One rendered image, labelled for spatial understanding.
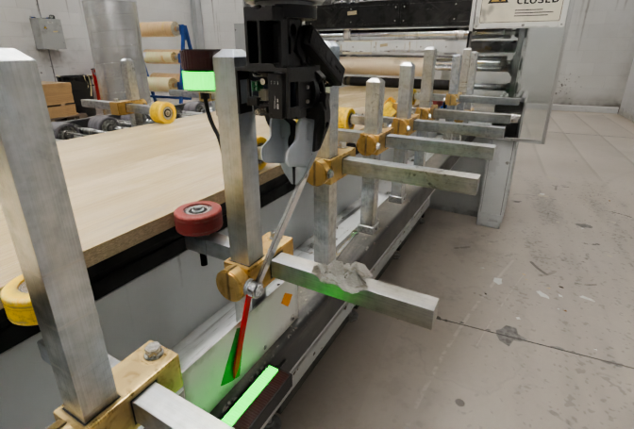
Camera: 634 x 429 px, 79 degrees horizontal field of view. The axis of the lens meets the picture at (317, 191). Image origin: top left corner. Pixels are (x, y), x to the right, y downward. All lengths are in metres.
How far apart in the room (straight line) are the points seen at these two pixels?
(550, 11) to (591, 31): 6.52
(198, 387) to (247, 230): 0.21
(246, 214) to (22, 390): 0.38
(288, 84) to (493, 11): 2.32
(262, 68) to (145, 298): 0.48
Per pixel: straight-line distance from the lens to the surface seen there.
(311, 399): 1.54
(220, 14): 11.24
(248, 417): 0.60
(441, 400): 1.60
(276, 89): 0.42
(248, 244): 0.56
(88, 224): 0.72
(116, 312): 0.73
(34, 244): 0.37
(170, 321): 0.82
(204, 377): 0.57
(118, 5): 4.40
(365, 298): 0.55
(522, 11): 2.66
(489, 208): 2.88
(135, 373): 0.51
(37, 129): 0.36
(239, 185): 0.53
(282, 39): 0.43
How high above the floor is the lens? 1.17
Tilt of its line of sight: 21 degrees down
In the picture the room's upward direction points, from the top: straight up
